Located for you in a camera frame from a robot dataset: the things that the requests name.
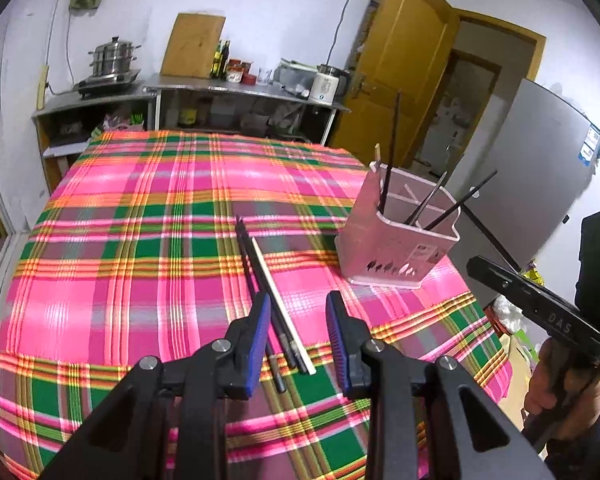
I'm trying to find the grey plastic storage box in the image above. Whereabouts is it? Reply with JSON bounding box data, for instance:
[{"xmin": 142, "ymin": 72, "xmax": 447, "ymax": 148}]
[{"xmin": 273, "ymin": 58, "xmax": 317, "ymax": 99}]

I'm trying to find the stainless steel steamer pot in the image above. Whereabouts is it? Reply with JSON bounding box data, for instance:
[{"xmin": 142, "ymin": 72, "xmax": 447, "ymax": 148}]
[{"xmin": 88, "ymin": 36, "xmax": 140, "ymax": 77}]

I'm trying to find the wooden cutting board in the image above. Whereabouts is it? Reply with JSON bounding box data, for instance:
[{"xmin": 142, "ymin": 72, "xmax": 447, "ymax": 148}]
[{"xmin": 160, "ymin": 13, "xmax": 225, "ymax": 78}]

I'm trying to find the black chopstick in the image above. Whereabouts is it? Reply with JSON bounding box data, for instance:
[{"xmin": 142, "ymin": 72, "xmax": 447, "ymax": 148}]
[
  {"xmin": 235, "ymin": 219, "xmax": 287, "ymax": 395},
  {"xmin": 236, "ymin": 216, "xmax": 308, "ymax": 374},
  {"xmin": 378, "ymin": 91, "xmax": 401, "ymax": 214},
  {"xmin": 424, "ymin": 169, "xmax": 498, "ymax": 231}
]

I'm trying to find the grey refrigerator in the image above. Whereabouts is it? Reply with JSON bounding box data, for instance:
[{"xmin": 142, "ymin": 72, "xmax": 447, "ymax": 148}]
[{"xmin": 450, "ymin": 79, "xmax": 600, "ymax": 308}]

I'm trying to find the metal counter table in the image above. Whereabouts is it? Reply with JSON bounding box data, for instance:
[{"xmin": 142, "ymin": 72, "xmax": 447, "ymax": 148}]
[{"xmin": 144, "ymin": 74, "xmax": 348, "ymax": 145}]

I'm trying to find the red lidded jar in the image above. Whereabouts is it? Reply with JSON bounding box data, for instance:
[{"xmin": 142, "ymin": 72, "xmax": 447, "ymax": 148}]
[{"xmin": 225, "ymin": 58, "xmax": 245, "ymax": 84}]

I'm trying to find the dark oil bottle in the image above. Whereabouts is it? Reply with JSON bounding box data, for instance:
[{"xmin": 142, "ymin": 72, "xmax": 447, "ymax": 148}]
[{"xmin": 219, "ymin": 40, "xmax": 230, "ymax": 79}]

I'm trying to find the low wooden shelf cabinet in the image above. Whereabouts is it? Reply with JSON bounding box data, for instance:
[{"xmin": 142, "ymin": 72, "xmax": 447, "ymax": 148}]
[{"xmin": 32, "ymin": 84, "xmax": 156, "ymax": 194}]

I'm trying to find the induction cooker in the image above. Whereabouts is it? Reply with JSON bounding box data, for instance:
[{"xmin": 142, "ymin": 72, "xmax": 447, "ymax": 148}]
[{"xmin": 73, "ymin": 68, "xmax": 140, "ymax": 98}]

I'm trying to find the silver grey chopstick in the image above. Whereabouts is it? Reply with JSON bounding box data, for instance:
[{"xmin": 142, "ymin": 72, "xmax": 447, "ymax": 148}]
[{"xmin": 405, "ymin": 171, "xmax": 448, "ymax": 226}]

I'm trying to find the yellow wooden door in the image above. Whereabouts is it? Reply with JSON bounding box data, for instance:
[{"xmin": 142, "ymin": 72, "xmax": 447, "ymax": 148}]
[{"xmin": 328, "ymin": 0, "xmax": 460, "ymax": 166}]

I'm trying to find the pink plaid tablecloth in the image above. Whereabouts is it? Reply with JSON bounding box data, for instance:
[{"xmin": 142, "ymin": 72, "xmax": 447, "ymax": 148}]
[{"xmin": 0, "ymin": 131, "xmax": 513, "ymax": 479}]

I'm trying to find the person right hand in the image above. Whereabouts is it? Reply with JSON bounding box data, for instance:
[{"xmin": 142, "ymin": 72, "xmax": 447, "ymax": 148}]
[{"xmin": 524, "ymin": 338, "xmax": 600, "ymax": 441}]

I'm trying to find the pink plastic utensil holder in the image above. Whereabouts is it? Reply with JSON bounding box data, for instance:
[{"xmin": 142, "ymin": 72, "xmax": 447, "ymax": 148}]
[{"xmin": 335, "ymin": 162, "xmax": 460, "ymax": 288}]

